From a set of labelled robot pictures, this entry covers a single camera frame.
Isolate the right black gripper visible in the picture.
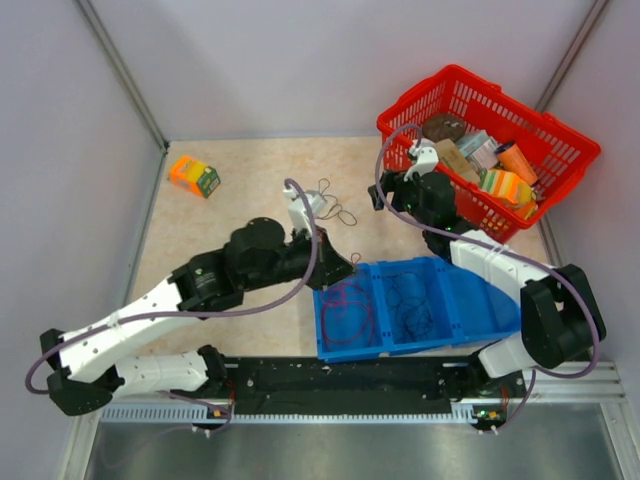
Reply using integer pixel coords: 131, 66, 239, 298
369, 166, 433, 229

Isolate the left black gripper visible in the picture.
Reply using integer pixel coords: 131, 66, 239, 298
247, 225, 359, 292

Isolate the brown thin cable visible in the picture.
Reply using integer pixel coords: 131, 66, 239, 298
314, 178, 359, 226

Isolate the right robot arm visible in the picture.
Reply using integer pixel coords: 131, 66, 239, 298
368, 171, 606, 396

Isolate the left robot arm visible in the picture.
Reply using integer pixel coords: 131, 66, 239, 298
40, 217, 355, 416

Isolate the blue three-compartment plastic tray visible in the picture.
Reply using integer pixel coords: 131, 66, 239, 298
313, 257, 521, 363

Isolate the brown cardboard box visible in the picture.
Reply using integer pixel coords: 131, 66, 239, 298
435, 139, 480, 184

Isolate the brown round lid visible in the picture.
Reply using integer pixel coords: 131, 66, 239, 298
422, 113, 466, 143

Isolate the pale blue packet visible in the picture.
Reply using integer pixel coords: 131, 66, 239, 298
455, 130, 499, 174

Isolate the red plastic shopping basket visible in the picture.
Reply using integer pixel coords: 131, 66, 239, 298
377, 65, 601, 243

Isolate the striped colourful sponge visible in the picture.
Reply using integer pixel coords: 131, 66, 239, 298
478, 169, 538, 220

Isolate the orange cylindrical can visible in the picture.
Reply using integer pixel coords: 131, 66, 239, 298
494, 141, 538, 186

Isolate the small green box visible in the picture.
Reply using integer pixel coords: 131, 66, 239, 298
196, 165, 220, 199

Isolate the orange striped sponge block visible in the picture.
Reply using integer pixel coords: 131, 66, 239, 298
168, 156, 207, 195

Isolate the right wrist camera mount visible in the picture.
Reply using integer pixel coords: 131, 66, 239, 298
404, 139, 439, 182

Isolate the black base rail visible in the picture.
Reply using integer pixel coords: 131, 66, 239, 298
183, 356, 525, 416

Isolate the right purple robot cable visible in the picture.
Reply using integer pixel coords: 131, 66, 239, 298
374, 123, 603, 435

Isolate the right aluminium corner post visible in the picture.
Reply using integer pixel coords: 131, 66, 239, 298
534, 0, 612, 113

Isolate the aluminium corner post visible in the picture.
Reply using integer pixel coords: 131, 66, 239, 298
534, 0, 612, 113
72, 0, 169, 153

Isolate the left aluminium corner post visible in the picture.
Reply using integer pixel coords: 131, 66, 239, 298
72, 0, 169, 153

